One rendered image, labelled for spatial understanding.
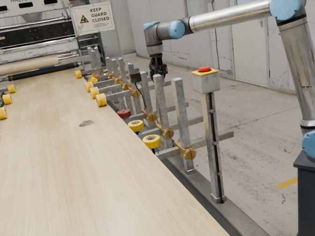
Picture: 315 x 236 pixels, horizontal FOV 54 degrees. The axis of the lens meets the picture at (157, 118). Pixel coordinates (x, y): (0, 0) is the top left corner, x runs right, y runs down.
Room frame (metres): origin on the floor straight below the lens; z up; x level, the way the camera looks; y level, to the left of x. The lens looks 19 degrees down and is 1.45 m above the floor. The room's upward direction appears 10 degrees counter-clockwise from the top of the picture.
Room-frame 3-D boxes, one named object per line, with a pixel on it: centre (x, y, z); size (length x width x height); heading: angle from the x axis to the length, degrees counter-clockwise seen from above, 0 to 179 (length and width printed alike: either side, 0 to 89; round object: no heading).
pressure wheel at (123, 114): (1.77, 0.19, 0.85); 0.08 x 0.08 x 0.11
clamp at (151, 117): (1.80, 0.05, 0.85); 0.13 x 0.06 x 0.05; 17
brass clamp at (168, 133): (1.56, -0.03, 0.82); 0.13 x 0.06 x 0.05; 17
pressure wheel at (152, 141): (1.29, 0.04, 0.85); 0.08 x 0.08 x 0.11
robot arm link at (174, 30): (1.69, -0.15, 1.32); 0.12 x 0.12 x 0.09; 54
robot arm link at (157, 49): (1.75, -0.05, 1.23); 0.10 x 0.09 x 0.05; 107
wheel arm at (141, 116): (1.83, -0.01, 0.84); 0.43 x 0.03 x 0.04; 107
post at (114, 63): (2.49, 0.27, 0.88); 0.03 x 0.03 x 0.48; 17
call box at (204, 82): (1.05, -0.19, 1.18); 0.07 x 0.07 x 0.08; 17
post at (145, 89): (1.77, 0.04, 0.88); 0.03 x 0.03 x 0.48; 17
